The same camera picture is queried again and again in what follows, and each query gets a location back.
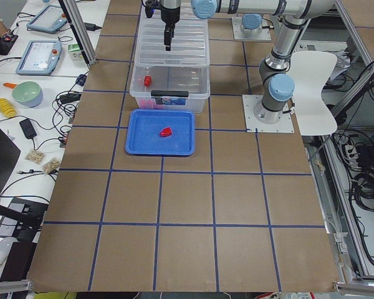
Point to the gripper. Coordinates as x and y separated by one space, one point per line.
169 16

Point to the clear plastic box lid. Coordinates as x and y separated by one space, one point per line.
189 45

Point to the red block lone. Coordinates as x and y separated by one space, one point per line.
166 132

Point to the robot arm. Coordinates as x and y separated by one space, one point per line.
250 22
278 86

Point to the red block far centre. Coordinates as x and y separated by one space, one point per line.
147 80

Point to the clear plastic storage box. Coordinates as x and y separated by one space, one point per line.
194 80

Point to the red block cluster lower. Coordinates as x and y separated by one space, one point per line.
147 103

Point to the green carton box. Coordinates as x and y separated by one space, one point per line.
74 52

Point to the blue plastic tray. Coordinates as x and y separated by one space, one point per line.
144 127

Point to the teach pendant far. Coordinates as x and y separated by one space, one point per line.
49 20

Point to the teach pendant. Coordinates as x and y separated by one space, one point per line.
40 57
49 20

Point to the teach pendant near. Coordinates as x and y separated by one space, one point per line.
40 57

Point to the white plastic chair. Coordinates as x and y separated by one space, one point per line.
310 71

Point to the green blue bowl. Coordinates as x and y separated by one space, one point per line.
29 94

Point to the toy carrot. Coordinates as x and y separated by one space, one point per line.
10 85

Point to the black power adapter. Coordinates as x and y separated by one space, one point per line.
28 129

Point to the snack bag right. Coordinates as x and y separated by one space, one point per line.
51 165

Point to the snack bag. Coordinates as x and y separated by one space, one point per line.
51 165
35 156

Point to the yellow toy corn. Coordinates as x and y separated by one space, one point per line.
7 108

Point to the snack bag left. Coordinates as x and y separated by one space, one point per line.
35 156

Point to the black box latch handle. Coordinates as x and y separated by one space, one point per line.
169 93

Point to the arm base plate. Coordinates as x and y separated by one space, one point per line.
262 35
260 120

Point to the aluminium frame post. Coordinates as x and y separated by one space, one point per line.
77 26

